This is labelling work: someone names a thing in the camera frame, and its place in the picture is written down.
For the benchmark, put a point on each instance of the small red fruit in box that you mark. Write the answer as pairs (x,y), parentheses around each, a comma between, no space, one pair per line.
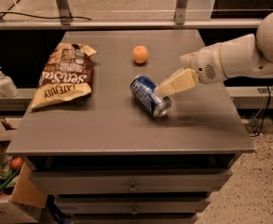
(16,163)

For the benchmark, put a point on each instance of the blue pepsi can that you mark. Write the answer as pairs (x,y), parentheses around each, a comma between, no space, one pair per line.
(142,88)

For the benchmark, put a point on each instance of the top drawer round knob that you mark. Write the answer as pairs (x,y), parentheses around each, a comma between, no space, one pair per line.
(132,189)

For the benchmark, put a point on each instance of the brown sea salt chip bag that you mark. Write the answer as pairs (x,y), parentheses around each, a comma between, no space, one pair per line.
(67,75)

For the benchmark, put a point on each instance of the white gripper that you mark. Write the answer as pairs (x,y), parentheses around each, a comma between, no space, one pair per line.
(205,63)

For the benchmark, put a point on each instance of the orange fruit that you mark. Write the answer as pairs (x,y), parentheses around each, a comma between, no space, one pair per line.
(140,54)

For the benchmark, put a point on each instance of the cardboard box with items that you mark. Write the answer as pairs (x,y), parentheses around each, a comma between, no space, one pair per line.
(20,201)

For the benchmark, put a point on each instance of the green stick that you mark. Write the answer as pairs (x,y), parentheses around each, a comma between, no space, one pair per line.
(9,179)

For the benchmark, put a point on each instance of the white pump sanitizer bottle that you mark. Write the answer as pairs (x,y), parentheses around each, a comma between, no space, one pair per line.
(7,85)

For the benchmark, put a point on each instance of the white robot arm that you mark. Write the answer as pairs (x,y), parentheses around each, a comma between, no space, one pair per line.
(246,56)

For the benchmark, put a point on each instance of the grey drawer cabinet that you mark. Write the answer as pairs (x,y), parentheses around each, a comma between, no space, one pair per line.
(87,154)

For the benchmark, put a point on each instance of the drawer round knob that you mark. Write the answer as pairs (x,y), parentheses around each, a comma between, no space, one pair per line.
(132,189)
(134,212)

